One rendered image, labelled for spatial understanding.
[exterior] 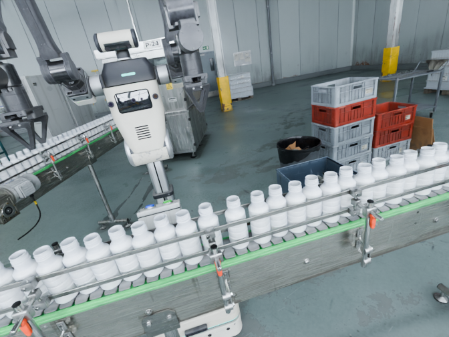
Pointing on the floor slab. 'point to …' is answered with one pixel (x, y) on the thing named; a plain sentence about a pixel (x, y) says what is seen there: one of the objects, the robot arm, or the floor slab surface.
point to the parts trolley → (413, 83)
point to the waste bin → (286, 158)
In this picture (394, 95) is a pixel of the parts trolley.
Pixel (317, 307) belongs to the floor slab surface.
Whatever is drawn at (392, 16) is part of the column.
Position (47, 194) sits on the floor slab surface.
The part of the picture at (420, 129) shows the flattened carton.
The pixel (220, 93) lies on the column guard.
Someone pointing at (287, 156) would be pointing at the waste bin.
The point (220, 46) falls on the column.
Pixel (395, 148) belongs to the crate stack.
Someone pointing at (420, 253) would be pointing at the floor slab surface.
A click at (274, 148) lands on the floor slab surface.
